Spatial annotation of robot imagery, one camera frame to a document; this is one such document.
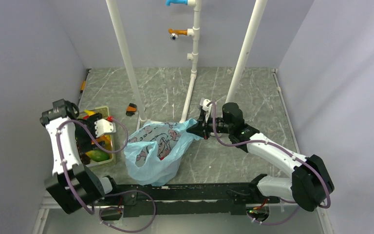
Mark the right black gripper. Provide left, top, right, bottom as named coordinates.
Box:
left=187, top=111, right=233, bottom=140

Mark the light blue plastic bag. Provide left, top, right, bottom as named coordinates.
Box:
left=124, top=118, right=202, bottom=186

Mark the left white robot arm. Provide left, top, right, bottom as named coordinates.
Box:
left=39, top=99, right=121, bottom=215

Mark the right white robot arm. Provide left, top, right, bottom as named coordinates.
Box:
left=187, top=98, right=335, bottom=212

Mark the green orange fake mango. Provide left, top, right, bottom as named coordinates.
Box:
left=85, top=150, right=110, bottom=162

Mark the orange red fake mango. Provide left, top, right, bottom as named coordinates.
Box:
left=96, top=135, right=111, bottom=145

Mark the yellow fake banana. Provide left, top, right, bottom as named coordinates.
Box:
left=84, top=110, right=96, bottom=117

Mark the pale green fruit basket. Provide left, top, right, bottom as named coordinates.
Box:
left=75, top=106, right=116, bottom=168

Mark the small orange black object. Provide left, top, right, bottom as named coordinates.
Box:
left=126, top=103, right=137, bottom=117

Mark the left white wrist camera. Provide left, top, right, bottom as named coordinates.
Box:
left=94, top=118, right=116, bottom=137

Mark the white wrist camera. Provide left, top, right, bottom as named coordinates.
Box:
left=200, top=98, right=212, bottom=112
left=94, top=118, right=116, bottom=137

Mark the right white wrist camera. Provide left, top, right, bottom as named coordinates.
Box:
left=200, top=98, right=212, bottom=112

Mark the orange handled tool at wall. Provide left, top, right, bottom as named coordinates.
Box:
left=78, top=69, right=91, bottom=100

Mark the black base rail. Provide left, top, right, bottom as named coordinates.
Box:
left=98, top=182, right=279, bottom=217

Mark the white PVC pipe frame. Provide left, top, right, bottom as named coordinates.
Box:
left=106, top=0, right=267, bottom=129

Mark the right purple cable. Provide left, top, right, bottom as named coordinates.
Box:
left=206, top=100, right=332, bottom=227

